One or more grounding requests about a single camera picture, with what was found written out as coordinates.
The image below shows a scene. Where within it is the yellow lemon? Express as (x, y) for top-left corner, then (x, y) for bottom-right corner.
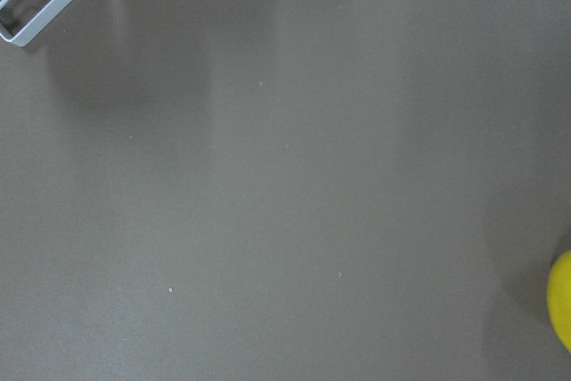
(546, 251), (571, 352)

